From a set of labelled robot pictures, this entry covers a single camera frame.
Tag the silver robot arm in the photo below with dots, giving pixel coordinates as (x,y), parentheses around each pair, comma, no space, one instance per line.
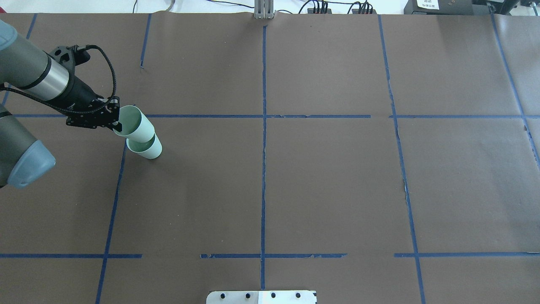
(48,78)

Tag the aluminium frame post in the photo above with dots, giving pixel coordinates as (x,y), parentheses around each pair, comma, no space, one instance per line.
(264,9)

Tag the black power strip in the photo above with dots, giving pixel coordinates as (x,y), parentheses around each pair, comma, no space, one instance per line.
(363,10)
(319,10)

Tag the pale green cup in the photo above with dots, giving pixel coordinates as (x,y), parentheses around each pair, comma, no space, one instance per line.
(134,125)
(149,150)

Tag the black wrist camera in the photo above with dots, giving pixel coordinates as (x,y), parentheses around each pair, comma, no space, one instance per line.
(70,56)

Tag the white mount base plate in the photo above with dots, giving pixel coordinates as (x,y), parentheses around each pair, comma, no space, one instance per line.
(263,297)

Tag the brown paper table cover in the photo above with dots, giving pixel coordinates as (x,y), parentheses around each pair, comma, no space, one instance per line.
(389,159)

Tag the black computer box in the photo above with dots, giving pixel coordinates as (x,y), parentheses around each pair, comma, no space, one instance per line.
(445,7)

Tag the black power strip right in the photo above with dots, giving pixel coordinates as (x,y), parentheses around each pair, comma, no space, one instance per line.
(363,10)

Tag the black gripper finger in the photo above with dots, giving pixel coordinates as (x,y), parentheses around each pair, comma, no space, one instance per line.
(101,112)

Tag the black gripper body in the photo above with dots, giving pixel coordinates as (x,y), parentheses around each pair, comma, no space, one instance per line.
(78,95)

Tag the black power strip left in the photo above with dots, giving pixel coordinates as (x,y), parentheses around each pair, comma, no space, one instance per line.
(319,10)

